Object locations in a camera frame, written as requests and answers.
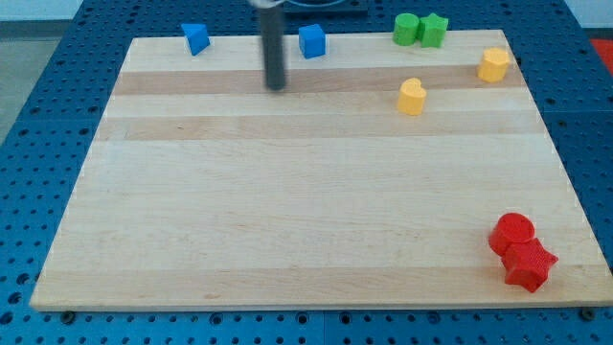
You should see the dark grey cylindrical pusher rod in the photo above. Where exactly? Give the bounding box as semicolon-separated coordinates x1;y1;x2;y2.
258;3;285;91

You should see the blue cube block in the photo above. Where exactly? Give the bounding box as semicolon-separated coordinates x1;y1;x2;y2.
298;24;327;59

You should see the blue triangle block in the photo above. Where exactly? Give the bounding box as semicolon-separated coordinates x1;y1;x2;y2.
181;23;211;56

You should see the green cylinder block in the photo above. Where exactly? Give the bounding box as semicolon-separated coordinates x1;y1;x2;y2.
393;12;420;46

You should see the yellow heart block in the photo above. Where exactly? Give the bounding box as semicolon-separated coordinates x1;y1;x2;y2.
397;78;427;116

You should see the green star block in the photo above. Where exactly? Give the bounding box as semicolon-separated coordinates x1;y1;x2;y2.
417;12;449;48

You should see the light wooden board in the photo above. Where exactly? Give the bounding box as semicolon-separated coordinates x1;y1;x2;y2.
31;30;612;311

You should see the yellow hexagon block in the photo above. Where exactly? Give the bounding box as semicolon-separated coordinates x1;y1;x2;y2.
477;47;511;82

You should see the red cylinder block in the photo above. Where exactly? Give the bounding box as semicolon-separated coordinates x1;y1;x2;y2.
488;213;535;256

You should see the red star block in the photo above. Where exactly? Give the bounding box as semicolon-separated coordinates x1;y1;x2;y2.
501;239;558;293

